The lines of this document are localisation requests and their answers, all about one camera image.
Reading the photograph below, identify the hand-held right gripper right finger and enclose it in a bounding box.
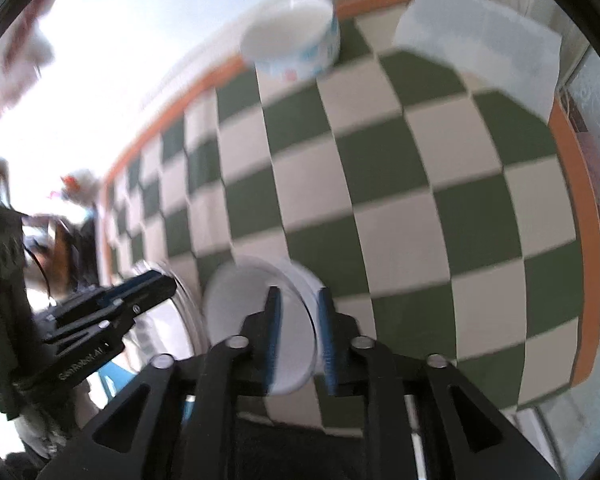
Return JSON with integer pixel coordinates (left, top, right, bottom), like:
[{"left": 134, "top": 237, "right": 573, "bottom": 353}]
[{"left": 317, "top": 287, "right": 561, "bottom": 480}]

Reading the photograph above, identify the plain white bowl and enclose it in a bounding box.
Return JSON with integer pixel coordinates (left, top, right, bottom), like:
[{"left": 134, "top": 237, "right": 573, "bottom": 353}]
[{"left": 201, "top": 254, "right": 331, "bottom": 396}]

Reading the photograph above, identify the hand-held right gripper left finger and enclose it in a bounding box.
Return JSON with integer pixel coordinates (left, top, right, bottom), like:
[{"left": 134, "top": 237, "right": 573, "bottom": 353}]
[{"left": 37, "top": 286, "right": 283, "bottom": 480}]

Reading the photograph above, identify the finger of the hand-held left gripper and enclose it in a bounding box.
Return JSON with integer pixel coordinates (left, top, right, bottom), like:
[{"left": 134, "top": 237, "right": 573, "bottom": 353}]
[
  {"left": 42, "top": 270, "right": 178, "bottom": 321},
  {"left": 42, "top": 305, "right": 146, "bottom": 348}
]

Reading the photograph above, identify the green white checkered tablecloth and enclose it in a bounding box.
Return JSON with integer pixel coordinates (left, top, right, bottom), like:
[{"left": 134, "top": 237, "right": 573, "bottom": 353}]
[{"left": 100, "top": 0, "right": 600, "bottom": 423}]

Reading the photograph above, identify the white plate with faint pattern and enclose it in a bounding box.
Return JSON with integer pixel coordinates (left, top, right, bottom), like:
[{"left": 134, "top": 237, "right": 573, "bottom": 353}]
[{"left": 129, "top": 260, "right": 206, "bottom": 361}]

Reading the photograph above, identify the white folded cloth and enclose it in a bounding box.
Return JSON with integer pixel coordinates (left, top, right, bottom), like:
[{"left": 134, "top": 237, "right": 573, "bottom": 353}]
[{"left": 392, "top": 0, "right": 563, "bottom": 124}]

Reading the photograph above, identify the white bowl with blue pattern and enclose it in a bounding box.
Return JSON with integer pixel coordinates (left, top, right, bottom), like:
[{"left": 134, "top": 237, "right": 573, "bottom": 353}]
[{"left": 240, "top": 0, "right": 342, "bottom": 82}]

